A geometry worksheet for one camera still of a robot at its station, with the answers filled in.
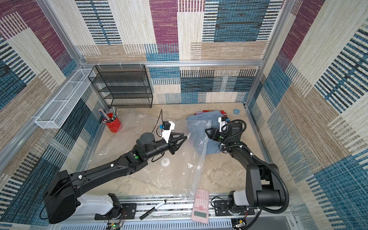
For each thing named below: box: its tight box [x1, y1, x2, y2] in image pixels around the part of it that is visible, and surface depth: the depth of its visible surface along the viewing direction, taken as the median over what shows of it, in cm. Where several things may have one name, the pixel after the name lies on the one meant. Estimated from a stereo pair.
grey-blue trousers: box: [185, 110, 223, 155], surface depth 93 cm
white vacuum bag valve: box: [161, 157, 171, 167], surface depth 91 cm
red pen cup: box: [105, 112, 122, 133], surface depth 104 cm
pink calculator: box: [191, 188, 210, 224], surface depth 75 cm
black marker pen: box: [139, 199, 167, 220], surface depth 75 cm
